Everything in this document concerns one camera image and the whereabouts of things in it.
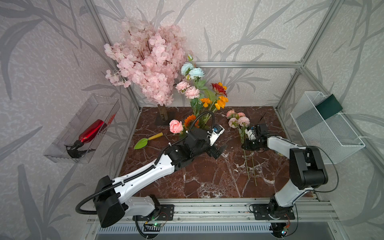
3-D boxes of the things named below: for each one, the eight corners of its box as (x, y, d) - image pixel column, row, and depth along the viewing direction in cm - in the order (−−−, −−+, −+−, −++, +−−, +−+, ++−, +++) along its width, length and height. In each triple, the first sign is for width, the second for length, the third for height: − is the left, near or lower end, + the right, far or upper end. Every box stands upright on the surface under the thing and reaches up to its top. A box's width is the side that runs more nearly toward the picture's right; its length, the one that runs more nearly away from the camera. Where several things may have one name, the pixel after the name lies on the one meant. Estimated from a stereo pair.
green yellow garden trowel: (135, 151, 98) (134, 149, 97) (132, 146, 101) (131, 144, 99) (163, 134, 107) (163, 133, 105) (160, 130, 109) (159, 129, 107)
